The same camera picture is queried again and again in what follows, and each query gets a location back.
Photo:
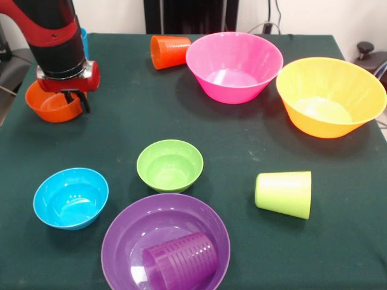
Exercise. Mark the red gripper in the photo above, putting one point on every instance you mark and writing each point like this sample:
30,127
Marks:
69,84

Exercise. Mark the orange plastic bowl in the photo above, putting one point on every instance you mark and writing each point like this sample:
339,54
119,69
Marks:
57,114

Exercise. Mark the blue plastic bowl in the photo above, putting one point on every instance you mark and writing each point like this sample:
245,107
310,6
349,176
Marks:
69,196

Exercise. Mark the orange plastic cup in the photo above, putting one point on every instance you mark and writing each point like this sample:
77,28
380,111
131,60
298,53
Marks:
172,51

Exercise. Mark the green plastic bowl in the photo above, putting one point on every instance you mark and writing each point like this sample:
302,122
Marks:
169,178

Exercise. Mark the purple plastic bowl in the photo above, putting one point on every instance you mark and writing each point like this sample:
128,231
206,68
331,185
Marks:
127,229

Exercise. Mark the purple plastic cup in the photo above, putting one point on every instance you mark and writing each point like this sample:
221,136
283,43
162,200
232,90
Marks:
181,262

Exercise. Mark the lime green plastic cup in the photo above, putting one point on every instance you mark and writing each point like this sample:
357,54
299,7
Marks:
284,193

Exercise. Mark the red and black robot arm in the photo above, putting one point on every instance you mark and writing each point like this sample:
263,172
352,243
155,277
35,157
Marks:
57,54

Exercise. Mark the blue plastic cup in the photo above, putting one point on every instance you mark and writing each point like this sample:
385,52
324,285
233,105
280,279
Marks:
86,42

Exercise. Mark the grey chair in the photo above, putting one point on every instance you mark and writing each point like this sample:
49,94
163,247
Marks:
15,72

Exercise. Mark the pink plastic bowl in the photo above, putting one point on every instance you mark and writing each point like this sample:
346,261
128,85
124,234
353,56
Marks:
232,90

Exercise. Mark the black power plug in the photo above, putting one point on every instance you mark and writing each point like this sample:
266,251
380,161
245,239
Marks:
267,27

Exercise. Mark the yellow plastic bowl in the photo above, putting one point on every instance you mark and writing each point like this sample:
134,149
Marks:
317,127

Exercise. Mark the dark green tablecloth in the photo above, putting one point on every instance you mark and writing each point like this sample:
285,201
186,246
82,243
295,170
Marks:
302,256

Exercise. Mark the black chair armrest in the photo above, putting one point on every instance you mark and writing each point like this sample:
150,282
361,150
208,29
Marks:
366,48

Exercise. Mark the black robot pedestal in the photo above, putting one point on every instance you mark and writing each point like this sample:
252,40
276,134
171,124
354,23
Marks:
193,15

